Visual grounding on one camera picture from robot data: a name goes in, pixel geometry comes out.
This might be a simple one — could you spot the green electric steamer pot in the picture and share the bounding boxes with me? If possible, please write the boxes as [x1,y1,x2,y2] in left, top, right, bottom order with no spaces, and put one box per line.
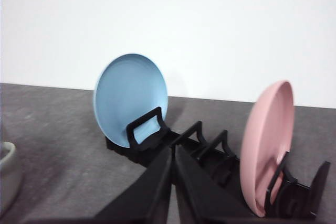
[0,141,24,217]

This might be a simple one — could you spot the blue plate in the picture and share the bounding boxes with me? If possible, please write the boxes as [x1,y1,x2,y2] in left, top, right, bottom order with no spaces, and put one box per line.
[94,53,168,147]

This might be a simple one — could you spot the pink plate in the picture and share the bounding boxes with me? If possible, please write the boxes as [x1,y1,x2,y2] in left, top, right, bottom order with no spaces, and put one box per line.
[240,81,296,216]

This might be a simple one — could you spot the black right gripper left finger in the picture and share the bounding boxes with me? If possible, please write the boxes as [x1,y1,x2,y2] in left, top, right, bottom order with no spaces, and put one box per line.
[24,146,174,224]

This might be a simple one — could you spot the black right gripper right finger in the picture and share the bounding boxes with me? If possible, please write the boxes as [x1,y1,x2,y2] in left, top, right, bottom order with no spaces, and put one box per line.
[174,145,318,224]

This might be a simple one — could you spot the black plate rack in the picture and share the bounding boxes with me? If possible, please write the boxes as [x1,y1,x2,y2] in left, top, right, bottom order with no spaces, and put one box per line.
[106,108,331,218]

